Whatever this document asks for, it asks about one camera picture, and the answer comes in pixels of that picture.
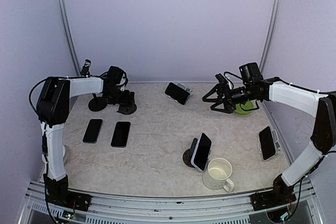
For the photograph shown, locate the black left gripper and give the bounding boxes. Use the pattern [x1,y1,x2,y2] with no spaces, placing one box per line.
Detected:
[106,86,135,105]

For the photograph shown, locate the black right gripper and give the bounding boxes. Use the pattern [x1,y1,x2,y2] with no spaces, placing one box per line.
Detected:
[203,82,259,113]

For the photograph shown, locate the black folding phone stand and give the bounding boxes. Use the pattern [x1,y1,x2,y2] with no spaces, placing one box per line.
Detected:
[117,103,137,115]

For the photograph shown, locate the black pole phone stand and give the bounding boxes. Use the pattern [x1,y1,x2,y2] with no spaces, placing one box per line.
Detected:
[80,59,107,112]

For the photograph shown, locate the black phone dark case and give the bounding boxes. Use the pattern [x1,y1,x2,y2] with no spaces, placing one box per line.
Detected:
[111,121,131,148]

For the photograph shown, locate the teal-cased phone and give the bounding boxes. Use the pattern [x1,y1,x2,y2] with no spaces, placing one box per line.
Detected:
[82,119,103,144]

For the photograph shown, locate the purple-cased phone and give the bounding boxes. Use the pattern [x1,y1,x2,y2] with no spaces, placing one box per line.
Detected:
[191,133,212,172]

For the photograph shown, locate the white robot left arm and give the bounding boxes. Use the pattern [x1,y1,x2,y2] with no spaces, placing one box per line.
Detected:
[35,66,137,206]

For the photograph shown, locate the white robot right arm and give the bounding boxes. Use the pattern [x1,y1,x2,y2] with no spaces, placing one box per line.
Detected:
[202,62,335,205]

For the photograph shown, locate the silver folding phone stand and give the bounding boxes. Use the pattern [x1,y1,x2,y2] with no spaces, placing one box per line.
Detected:
[176,82,193,96]

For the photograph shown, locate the blue phone on silver stand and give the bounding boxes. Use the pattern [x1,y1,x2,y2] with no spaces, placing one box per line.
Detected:
[164,82,190,105]

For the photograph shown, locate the round dark wooden stand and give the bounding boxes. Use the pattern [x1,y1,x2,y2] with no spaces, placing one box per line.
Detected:
[183,138,198,167]

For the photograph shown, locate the clear acrylic phone stand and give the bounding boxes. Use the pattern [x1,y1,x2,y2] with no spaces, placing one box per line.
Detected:
[257,128,280,154]

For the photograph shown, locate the black phone on clear stand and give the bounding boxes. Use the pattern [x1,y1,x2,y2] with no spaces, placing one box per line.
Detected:
[259,126,277,161]

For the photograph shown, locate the green plate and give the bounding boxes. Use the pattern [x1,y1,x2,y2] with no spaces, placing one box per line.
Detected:
[234,101,254,115]

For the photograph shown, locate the cream ceramic mug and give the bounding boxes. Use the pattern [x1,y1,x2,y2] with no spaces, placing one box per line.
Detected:
[202,158,235,193]

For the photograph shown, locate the white bowl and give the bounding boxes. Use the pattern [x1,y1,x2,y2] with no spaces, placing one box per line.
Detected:
[41,145,67,164]

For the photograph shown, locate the right aluminium corner post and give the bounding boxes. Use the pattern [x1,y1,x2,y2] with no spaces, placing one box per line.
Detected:
[259,0,281,73]

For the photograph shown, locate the aluminium corner post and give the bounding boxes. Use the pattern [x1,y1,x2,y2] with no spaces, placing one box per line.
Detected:
[57,0,80,76]
[259,0,281,73]

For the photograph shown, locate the left aluminium corner post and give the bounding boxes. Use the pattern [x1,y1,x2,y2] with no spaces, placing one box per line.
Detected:
[57,0,80,76]

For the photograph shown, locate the aluminium front rail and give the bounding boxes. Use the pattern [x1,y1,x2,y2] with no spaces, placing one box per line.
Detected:
[15,179,327,223]

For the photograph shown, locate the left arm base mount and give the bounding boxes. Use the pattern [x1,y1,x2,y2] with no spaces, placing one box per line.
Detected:
[47,191,91,212]

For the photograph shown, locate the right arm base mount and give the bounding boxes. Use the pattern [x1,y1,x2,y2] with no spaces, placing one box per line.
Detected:
[250,190,296,211]

